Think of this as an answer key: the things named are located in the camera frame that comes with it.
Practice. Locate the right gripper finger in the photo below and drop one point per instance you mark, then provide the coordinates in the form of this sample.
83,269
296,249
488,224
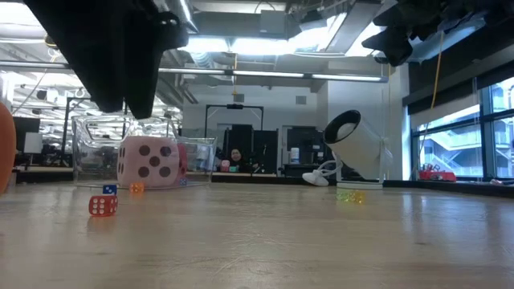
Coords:
395,46

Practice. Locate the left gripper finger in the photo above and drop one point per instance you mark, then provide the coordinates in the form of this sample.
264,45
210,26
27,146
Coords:
138,96
106,94

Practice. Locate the large pink foam die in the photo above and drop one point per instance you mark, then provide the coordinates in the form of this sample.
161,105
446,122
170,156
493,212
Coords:
148,172

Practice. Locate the large red foam die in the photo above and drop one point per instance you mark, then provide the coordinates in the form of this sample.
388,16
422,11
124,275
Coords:
183,160

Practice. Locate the small blue die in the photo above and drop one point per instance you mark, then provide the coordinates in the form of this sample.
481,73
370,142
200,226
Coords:
110,189

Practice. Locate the small red translucent die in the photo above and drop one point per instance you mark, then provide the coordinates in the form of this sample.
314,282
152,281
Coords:
103,206

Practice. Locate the large orange foam die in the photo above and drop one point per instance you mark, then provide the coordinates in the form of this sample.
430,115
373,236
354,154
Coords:
6,148

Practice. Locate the small green translucent die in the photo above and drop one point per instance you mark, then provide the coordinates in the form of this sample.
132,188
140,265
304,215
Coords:
344,196

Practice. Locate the clear plastic box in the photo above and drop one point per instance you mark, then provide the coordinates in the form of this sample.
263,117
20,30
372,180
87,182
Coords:
92,152

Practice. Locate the small orange translucent die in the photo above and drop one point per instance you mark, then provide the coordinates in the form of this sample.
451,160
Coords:
137,187

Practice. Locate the pink cup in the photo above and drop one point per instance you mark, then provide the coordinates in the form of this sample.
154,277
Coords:
225,165

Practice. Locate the white cylindrical projector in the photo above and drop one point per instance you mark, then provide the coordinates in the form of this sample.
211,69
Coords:
361,152

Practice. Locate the person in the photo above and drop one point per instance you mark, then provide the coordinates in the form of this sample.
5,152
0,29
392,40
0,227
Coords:
237,158

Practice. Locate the red tray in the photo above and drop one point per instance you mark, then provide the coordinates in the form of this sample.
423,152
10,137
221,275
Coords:
437,176

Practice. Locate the white bottle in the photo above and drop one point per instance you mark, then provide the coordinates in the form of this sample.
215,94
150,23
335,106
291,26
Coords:
294,155

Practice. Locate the black gantry frame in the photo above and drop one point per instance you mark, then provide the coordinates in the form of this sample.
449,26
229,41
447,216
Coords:
235,106

